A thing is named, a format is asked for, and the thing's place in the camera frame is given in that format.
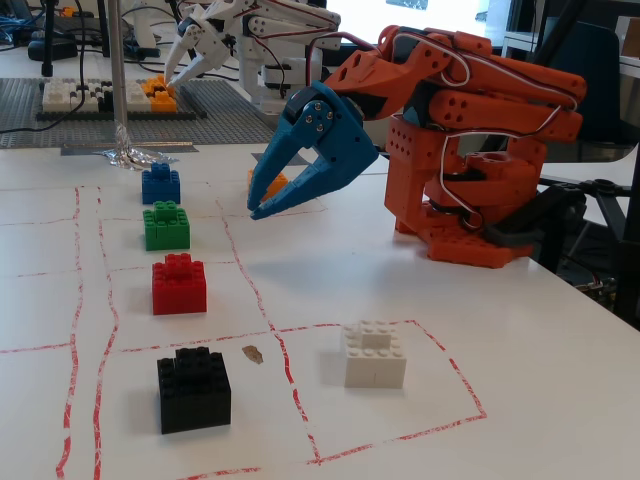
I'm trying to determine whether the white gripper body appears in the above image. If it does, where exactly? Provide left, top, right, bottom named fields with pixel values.
left=179, top=0, right=261, bottom=71

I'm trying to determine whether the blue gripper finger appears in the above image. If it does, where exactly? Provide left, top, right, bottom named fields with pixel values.
left=248, top=158, right=352, bottom=222
left=247, top=98, right=342, bottom=212

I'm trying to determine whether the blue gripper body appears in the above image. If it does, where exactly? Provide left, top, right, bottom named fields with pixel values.
left=278, top=82, right=380, bottom=185

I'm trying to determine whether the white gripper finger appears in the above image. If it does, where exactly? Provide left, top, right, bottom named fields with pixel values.
left=163, top=28, right=204, bottom=80
left=166, top=51, right=217, bottom=87

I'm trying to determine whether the white lego block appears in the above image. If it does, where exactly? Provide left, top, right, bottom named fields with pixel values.
left=340, top=319, right=407, bottom=389

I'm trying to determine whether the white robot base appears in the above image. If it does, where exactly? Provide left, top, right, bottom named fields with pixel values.
left=130, top=0, right=162, bottom=57

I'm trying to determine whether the orange lego block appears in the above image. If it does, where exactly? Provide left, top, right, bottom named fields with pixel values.
left=247, top=168, right=290, bottom=202

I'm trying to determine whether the blue lego block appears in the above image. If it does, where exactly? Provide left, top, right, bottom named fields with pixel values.
left=141, top=162, right=182, bottom=205

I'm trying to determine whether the green lego block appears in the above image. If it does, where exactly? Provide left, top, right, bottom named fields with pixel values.
left=142, top=200, right=192, bottom=252

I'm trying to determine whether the red lego block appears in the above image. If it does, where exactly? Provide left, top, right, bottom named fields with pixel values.
left=151, top=253, right=208, bottom=316

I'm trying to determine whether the black lego block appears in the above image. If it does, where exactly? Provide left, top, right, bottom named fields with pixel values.
left=156, top=345, right=233, bottom=435

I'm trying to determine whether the orange brick stack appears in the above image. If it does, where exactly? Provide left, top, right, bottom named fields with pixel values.
left=141, top=74, right=179, bottom=114

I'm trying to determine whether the grey lego baseplate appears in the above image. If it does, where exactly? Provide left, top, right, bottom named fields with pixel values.
left=0, top=77, right=321, bottom=150

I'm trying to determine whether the metal pole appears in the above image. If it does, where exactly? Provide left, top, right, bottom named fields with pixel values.
left=106, top=0, right=129, bottom=132

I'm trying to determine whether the black and white brick stack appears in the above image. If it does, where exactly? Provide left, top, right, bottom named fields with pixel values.
left=74, top=79, right=151, bottom=114

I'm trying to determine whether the crumpled aluminium foil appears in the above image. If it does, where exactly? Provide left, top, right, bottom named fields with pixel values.
left=92, top=122, right=180, bottom=173

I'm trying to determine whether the grey tape strip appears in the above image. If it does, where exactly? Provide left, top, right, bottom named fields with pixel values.
left=60, top=141, right=194, bottom=157

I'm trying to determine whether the black stand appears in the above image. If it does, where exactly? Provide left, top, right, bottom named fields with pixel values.
left=38, top=0, right=57, bottom=78

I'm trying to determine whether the black table clamp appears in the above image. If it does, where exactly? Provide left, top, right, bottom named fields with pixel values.
left=482, top=178, right=627, bottom=250

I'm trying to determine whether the dark blue chair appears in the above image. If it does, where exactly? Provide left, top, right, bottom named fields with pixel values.
left=537, top=19, right=639, bottom=147

